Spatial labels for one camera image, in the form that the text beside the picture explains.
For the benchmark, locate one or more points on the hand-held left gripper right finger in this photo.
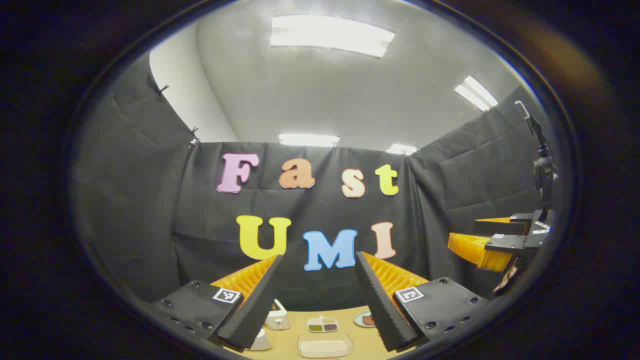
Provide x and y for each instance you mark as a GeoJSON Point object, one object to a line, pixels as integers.
{"type": "Point", "coordinates": [382, 310]}

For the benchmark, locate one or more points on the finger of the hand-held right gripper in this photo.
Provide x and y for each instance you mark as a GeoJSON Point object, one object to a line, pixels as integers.
{"type": "Point", "coordinates": [507, 243]}
{"type": "Point", "coordinates": [500, 228]}

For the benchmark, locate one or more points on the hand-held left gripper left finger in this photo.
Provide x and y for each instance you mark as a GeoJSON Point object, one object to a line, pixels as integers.
{"type": "Point", "coordinates": [252, 315]}

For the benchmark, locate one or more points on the white rice cooker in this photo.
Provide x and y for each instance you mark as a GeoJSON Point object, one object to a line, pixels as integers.
{"type": "Point", "coordinates": [260, 341]}

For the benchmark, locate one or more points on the clear rice container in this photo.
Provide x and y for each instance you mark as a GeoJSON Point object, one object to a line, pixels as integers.
{"type": "Point", "coordinates": [325, 346]}

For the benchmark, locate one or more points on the red meat piece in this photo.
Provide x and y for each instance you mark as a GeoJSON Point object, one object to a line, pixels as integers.
{"type": "Point", "coordinates": [369, 320]}

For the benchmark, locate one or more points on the white toaster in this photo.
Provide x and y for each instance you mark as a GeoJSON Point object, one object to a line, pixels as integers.
{"type": "Point", "coordinates": [277, 319]}

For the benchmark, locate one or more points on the pale green plate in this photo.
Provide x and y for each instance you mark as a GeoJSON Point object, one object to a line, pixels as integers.
{"type": "Point", "coordinates": [359, 320]}

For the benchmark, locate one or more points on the white divided grain dish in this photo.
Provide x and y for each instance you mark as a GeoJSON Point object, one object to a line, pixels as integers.
{"type": "Point", "coordinates": [322, 326]}

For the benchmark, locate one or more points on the black backdrop cloth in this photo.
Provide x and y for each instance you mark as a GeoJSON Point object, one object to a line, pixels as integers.
{"type": "Point", "coordinates": [200, 225]}

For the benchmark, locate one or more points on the ceiling light panel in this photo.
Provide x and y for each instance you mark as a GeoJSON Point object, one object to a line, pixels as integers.
{"type": "Point", "coordinates": [308, 140]}
{"type": "Point", "coordinates": [401, 149]}
{"type": "Point", "coordinates": [330, 35]}
{"type": "Point", "coordinates": [475, 92]}

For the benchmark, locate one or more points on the black cloth clip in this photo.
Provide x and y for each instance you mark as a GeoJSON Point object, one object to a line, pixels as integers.
{"type": "Point", "coordinates": [194, 134]}
{"type": "Point", "coordinates": [161, 90]}

